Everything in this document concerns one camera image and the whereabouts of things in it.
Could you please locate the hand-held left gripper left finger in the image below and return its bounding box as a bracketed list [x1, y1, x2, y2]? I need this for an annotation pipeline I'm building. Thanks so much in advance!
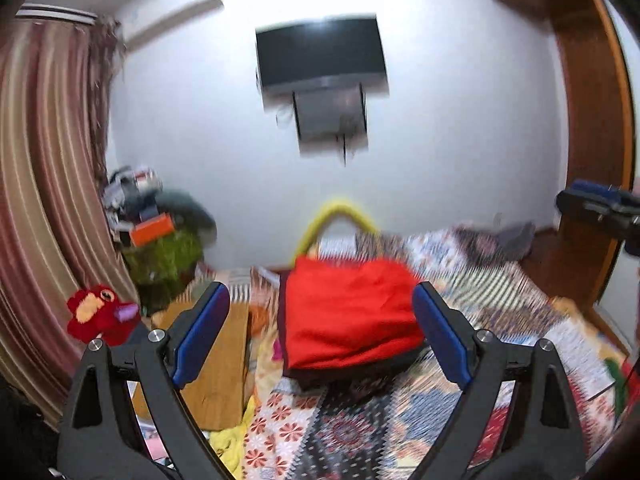
[56, 281, 236, 480]

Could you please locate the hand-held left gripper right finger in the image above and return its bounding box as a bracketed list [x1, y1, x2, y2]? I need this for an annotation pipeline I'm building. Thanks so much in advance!
[411, 281, 587, 480]

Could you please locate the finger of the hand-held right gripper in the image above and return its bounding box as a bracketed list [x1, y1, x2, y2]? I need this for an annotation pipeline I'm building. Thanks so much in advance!
[570, 178, 640, 208]
[556, 189, 640, 233]

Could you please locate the red zip jacket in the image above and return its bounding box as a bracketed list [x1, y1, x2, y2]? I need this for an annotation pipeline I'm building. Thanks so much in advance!
[282, 256, 428, 372]

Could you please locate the wooden door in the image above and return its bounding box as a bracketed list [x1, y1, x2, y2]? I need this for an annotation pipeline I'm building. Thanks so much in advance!
[547, 0, 637, 311]

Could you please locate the wooden folding bed table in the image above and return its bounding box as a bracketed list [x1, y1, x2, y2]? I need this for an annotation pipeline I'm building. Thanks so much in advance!
[132, 285, 251, 431]

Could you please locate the patchwork bedspread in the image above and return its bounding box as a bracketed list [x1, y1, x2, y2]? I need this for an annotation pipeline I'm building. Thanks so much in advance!
[195, 225, 631, 480]

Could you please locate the white wardrobe sliding door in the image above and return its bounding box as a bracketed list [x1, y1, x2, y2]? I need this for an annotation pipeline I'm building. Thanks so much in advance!
[595, 0, 640, 351]

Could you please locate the grey backpack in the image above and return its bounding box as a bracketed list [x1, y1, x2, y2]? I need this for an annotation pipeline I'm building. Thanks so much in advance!
[492, 212, 537, 256]

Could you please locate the dark folded clothing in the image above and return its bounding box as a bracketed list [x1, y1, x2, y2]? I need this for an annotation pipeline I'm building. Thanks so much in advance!
[280, 285, 436, 393]

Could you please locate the red plush toy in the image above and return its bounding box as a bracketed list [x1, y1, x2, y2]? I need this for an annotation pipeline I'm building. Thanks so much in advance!
[66, 285, 141, 347]

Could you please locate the orange box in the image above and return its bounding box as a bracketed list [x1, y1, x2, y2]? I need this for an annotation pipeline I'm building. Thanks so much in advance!
[129, 212, 175, 247]

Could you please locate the yellow cloth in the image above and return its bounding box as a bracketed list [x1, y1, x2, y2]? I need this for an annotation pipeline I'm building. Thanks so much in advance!
[207, 400, 256, 480]

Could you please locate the dark grey cushion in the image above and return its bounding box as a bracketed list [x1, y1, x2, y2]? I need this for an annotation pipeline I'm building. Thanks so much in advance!
[155, 189, 218, 251]

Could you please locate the pile of assorted clutter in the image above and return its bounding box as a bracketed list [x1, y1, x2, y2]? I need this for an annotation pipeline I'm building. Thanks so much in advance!
[102, 165, 163, 233]

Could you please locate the yellow hoop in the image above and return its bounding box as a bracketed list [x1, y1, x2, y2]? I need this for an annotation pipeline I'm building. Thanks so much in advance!
[294, 199, 378, 261]

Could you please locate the striped brown curtain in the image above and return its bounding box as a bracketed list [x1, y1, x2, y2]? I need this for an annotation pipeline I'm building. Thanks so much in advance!
[0, 17, 141, 431]

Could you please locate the white air conditioner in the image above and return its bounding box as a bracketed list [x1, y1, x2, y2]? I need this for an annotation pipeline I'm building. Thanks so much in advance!
[117, 0, 223, 51]

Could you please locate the black wall television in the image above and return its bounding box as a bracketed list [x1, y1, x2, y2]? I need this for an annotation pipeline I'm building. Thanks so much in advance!
[255, 12, 391, 98]

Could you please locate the white curtain rail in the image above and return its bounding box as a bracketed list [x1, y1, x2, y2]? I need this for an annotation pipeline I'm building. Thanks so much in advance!
[15, 4, 98, 25]

